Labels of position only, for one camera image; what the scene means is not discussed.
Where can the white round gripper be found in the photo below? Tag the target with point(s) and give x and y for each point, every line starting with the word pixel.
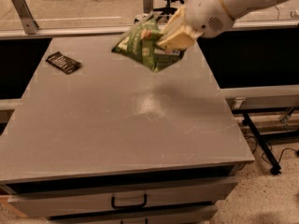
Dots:
pixel 207 12

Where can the green jalapeno chip bag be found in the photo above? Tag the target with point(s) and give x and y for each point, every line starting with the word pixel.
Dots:
pixel 139 43

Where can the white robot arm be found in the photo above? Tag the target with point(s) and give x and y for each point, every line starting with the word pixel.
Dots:
pixel 240 8

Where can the blue pepsi can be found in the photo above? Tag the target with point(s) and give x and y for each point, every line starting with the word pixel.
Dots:
pixel 140 17

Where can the dark brown snack packet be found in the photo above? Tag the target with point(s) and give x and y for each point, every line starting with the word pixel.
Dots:
pixel 64 63

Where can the black table leg stand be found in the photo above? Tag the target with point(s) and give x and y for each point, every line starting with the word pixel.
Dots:
pixel 275 167

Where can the lower grey drawer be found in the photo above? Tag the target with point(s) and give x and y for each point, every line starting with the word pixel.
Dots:
pixel 172 215

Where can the grey drawer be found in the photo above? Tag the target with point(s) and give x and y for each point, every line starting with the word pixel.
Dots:
pixel 172 215
pixel 85 201

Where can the upper grey drawer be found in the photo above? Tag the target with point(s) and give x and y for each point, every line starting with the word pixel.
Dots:
pixel 85 201

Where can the grey metal side rail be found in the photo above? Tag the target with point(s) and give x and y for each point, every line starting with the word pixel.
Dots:
pixel 262 97

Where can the left metal rail bracket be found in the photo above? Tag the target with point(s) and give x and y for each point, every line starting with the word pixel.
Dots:
pixel 28 22

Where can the black drawer handle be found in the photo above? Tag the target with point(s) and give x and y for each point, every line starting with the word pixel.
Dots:
pixel 119 203

